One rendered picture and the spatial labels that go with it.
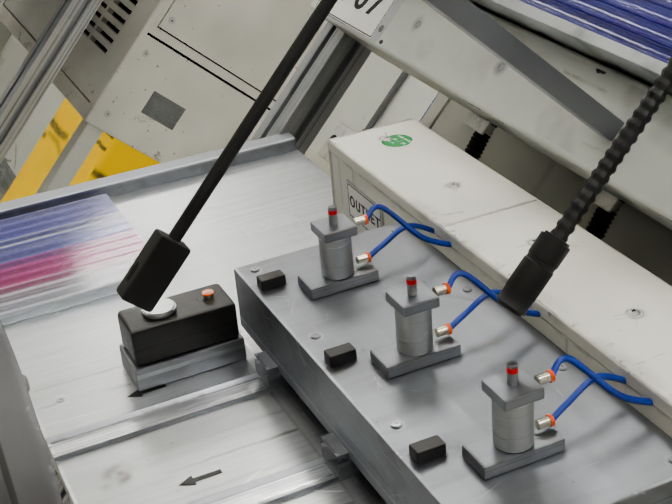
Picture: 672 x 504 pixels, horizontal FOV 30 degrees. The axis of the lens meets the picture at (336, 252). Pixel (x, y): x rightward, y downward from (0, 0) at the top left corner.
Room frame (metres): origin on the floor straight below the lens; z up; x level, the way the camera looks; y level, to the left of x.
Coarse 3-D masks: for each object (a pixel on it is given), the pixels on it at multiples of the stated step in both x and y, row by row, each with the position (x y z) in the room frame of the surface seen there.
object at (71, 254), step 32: (0, 224) 1.06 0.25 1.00; (32, 224) 1.06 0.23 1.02; (64, 224) 1.06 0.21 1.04; (96, 224) 1.05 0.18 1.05; (128, 224) 1.05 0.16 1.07; (0, 256) 1.01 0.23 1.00; (32, 256) 1.01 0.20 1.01; (64, 256) 1.00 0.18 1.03; (96, 256) 1.00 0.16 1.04; (128, 256) 1.00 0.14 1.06; (0, 288) 0.96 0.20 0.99; (32, 288) 0.95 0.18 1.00; (64, 288) 0.95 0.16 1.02; (96, 288) 0.95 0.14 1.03
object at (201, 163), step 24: (264, 144) 1.20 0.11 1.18; (288, 144) 1.20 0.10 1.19; (144, 168) 1.16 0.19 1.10; (168, 168) 1.15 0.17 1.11; (192, 168) 1.16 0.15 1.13; (48, 192) 1.12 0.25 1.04; (72, 192) 1.12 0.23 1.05; (96, 192) 1.12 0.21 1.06; (120, 192) 1.14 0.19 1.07; (0, 216) 1.09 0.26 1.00
